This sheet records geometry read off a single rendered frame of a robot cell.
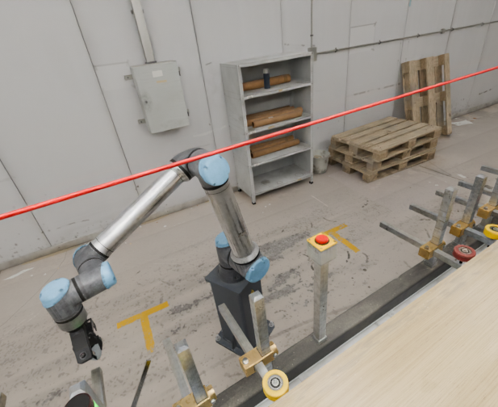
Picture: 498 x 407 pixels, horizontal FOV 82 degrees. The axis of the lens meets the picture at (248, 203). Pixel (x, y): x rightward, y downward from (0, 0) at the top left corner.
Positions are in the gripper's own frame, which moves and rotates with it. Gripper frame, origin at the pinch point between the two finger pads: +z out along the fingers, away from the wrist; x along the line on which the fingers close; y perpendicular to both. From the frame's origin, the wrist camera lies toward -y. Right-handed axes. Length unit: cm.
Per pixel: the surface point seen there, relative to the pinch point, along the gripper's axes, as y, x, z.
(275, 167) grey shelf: 218, -227, 67
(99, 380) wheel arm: -12.2, -1.1, -3.4
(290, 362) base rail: -36, -64, 13
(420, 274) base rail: -36, -144, 13
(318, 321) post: -35, -78, -1
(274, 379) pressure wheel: -47, -50, -9
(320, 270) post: -35, -78, -28
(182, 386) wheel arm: -27.3, -25.0, 1.1
